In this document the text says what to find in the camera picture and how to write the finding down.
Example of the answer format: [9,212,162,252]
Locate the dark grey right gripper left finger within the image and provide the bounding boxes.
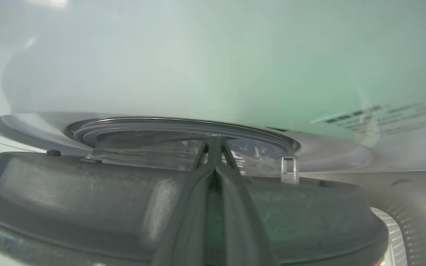
[153,140,216,266]

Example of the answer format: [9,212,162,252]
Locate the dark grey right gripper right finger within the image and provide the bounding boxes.
[213,137,281,266]

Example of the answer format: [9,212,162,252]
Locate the dark grey washing machine door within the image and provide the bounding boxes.
[0,127,408,266]

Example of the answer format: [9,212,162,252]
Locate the grey rubber door seal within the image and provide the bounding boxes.
[65,117,302,156]

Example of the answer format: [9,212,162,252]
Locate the white washing machine body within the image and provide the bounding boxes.
[0,0,426,174]

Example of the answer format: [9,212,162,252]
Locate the printed label sticker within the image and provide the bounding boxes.
[310,103,426,136]

